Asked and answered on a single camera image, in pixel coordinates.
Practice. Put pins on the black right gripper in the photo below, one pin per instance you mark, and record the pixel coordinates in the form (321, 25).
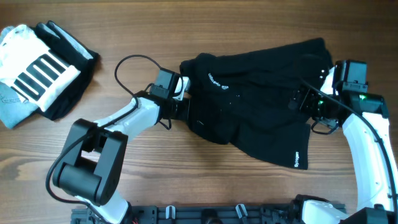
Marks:
(304, 101)

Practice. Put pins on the folded white striped shirt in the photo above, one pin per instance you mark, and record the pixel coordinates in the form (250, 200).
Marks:
(32, 69)

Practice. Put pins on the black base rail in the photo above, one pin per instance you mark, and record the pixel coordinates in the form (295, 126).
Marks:
(264, 214)

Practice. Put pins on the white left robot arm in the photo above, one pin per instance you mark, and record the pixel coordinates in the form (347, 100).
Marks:
(90, 164)

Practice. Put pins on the folded grey shirt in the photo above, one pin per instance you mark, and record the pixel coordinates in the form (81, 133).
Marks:
(13, 110)

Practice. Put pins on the black polo shirt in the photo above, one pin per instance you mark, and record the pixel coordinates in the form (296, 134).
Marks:
(243, 99)

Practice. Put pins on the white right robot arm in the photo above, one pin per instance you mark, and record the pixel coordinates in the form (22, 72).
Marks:
(337, 97)

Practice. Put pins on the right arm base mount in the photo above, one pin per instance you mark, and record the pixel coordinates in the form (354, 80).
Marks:
(312, 210)

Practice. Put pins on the folded black shirt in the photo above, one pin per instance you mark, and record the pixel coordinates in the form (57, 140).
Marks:
(75, 53)

